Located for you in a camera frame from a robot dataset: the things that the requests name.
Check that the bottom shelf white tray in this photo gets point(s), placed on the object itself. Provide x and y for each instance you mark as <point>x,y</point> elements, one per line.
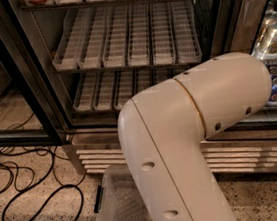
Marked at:
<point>104,93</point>
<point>142,81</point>
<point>124,89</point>
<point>86,89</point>
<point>160,75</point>

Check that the closed glass fridge door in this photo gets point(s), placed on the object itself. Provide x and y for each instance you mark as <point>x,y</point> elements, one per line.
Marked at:
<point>233,26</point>

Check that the black bin handle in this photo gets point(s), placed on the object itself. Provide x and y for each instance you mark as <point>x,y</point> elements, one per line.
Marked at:
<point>98,199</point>

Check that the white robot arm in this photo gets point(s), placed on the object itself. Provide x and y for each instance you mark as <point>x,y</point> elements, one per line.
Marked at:
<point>161,128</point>

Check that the clear plastic storage bin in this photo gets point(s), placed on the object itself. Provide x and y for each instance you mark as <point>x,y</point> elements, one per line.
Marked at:
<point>121,200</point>

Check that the gold beverage can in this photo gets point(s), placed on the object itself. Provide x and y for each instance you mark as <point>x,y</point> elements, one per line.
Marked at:
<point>270,17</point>
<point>267,49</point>

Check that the stainless steel fridge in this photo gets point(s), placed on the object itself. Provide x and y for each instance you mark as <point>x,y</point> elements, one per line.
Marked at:
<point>91,137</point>

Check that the open glass fridge door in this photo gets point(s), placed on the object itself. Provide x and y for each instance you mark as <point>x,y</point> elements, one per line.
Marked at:
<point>28,116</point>

